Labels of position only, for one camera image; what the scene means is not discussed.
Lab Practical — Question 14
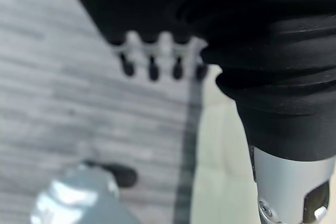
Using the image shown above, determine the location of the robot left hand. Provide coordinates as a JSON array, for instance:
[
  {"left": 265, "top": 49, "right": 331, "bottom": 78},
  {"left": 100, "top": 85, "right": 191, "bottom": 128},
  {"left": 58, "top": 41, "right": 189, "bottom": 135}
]
[{"left": 59, "top": 0, "right": 336, "bottom": 224}]

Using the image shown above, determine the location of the dark robot foot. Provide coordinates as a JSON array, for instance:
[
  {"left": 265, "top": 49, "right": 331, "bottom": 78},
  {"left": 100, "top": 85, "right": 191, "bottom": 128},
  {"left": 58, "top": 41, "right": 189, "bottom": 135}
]
[{"left": 83, "top": 159, "right": 138, "bottom": 188}]

